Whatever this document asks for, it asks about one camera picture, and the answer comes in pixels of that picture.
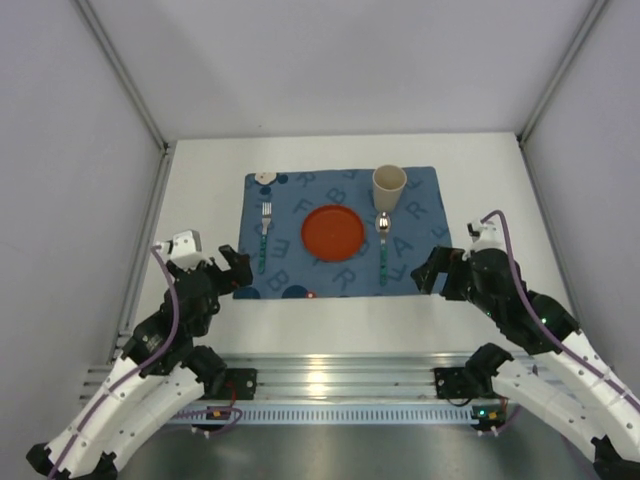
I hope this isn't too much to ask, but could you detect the metal spoon green handle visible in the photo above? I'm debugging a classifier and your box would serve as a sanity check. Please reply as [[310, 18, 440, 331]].
[[376, 211, 391, 286]]

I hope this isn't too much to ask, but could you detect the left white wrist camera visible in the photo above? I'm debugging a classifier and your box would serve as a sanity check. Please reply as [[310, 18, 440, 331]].
[[152, 229, 205, 270]]

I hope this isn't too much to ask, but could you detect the red plastic plate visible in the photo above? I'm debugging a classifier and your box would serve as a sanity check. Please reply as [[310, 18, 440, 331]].
[[300, 204, 366, 263]]

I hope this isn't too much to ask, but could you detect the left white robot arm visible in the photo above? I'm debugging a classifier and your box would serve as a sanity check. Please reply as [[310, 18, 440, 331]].
[[26, 238, 253, 479]]

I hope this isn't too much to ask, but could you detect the right aluminium frame post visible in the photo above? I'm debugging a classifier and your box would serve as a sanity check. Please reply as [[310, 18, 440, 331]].
[[516, 0, 611, 148]]

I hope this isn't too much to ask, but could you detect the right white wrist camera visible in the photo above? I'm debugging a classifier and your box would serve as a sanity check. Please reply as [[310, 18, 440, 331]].
[[463, 219, 506, 260]]

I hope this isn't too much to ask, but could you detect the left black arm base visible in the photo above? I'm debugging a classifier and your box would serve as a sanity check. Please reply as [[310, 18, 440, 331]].
[[202, 368, 258, 402]]

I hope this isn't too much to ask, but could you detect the slotted grey cable duct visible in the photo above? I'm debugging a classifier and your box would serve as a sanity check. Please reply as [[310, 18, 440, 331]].
[[170, 404, 505, 425]]

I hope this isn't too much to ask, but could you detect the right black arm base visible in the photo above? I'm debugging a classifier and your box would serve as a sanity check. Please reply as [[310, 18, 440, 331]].
[[433, 367, 499, 405]]

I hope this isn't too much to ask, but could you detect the aluminium frame post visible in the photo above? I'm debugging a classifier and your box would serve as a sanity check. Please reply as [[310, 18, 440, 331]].
[[516, 0, 611, 148], [73, 0, 174, 151]]

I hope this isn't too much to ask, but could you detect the blue letter-print cloth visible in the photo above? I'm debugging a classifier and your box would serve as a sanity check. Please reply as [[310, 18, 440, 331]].
[[233, 166, 451, 300]]

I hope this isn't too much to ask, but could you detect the beige plastic cup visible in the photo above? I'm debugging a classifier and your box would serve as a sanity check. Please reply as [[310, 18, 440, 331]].
[[372, 165, 407, 213]]

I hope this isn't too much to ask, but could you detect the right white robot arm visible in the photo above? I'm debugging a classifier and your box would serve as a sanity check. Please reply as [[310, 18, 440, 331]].
[[411, 246, 639, 479]]

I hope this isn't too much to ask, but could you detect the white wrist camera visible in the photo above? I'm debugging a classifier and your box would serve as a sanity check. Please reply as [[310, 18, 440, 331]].
[[152, 229, 205, 270], [463, 219, 506, 260]]

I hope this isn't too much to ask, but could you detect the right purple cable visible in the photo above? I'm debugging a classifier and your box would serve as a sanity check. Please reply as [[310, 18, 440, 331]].
[[480, 209, 640, 435]]

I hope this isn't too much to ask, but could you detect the left aluminium frame post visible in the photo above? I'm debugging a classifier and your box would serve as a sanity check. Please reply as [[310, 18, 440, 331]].
[[73, 0, 174, 151]]

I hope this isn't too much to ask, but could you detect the aluminium mounting rail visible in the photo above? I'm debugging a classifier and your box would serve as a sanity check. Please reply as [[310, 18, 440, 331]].
[[78, 352, 624, 401]]

